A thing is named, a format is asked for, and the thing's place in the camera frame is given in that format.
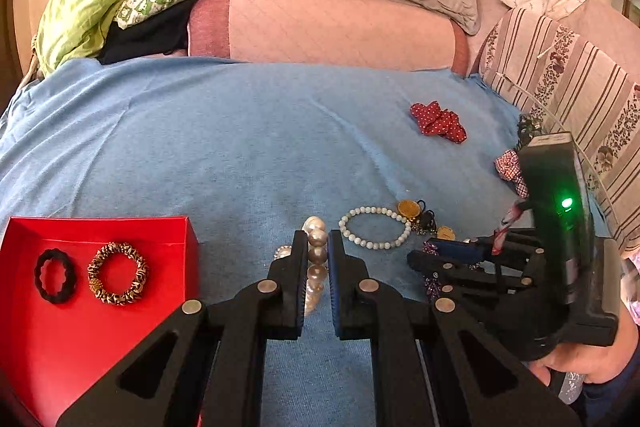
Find black cloth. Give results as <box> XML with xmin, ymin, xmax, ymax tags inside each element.
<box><xmin>97</xmin><ymin>0</ymin><xmax>193</xmax><ymax>64</ymax></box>

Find red polka dot scrunchie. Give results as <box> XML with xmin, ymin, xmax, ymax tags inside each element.
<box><xmin>410</xmin><ymin>102</ymin><xmax>468</xmax><ymax>142</ymax></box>

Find person's right hand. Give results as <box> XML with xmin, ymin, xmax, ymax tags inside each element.
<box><xmin>530</xmin><ymin>314</ymin><xmax>640</xmax><ymax>390</ymax></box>

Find floral striped cushion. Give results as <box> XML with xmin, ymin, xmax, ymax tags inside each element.
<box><xmin>480</xmin><ymin>7</ymin><xmax>640</xmax><ymax>253</ymax></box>

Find purple sparkly hair clip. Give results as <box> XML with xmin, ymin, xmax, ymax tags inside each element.
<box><xmin>421</xmin><ymin>241</ymin><xmax>446</xmax><ymax>300</ymax></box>

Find blue blanket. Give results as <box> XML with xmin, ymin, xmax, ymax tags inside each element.
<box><xmin>0</xmin><ymin>57</ymin><xmax>616</xmax><ymax>427</ymax></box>

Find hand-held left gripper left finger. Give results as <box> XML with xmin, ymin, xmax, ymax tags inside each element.
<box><xmin>56</xmin><ymin>229</ymin><xmax>310</xmax><ymax>427</ymax></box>

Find large pearl bracelet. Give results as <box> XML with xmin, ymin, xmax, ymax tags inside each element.
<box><xmin>274</xmin><ymin>216</ymin><xmax>331</xmax><ymax>319</ymax></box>

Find plaid scrunchie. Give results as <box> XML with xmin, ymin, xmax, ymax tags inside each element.
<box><xmin>494</xmin><ymin>149</ymin><xmax>530</xmax><ymax>198</ymax></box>

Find dark green hair tie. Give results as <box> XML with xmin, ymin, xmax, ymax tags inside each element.
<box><xmin>516</xmin><ymin>114</ymin><xmax>543</xmax><ymax>142</ymax></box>

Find pale bead bracelet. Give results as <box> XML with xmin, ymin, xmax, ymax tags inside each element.
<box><xmin>339</xmin><ymin>206</ymin><xmax>412</xmax><ymax>250</ymax></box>

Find red cardboard box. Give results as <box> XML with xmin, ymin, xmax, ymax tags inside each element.
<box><xmin>0</xmin><ymin>216</ymin><xmax>201</xmax><ymax>427</ymax></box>

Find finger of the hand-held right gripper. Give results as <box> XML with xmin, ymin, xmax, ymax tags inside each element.
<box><xmin>436</xmin><ymin>229</ymin><xmax>546</xmax><ymax>275</ymax></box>
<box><xmin>406</xmin><ymin>250</ymin><xmax>538</xmax><ymax>328</ymax></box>

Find black hair tie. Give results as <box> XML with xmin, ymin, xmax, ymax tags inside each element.
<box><xmin>34</xmin><ymin>248</ymin><xmax>76</xmax><ymax>306</ymax></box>

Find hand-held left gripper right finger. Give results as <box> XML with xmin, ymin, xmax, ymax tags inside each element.
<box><xmin>327</xmin><ymin>231</ymin><xmax>585</xmax><ymax>427</ymax></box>

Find leopard print scrunchie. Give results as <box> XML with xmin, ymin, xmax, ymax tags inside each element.
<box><xmin>87</xmin><ymin>242</ymin><xmax>150</xmax><ymax>306</ymax></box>

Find pink quilted bed sheet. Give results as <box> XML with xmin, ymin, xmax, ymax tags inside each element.
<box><xmin>187</xmin><ymin>0</ymin><xmax>506</xmax><ymax>75</ymax></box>

